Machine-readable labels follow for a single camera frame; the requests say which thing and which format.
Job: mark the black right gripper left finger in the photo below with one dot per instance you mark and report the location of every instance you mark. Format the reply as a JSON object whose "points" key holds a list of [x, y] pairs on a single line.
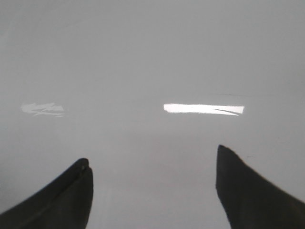
{"points": [[65, 203]]}

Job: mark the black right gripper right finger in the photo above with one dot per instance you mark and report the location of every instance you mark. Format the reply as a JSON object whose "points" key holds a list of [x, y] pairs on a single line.
{"points": [[252, 202]]}

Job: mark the white whiteboard with aluminium frame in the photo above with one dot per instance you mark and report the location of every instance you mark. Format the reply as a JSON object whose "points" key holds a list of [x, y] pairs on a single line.
{"points": [[147, 90]]}

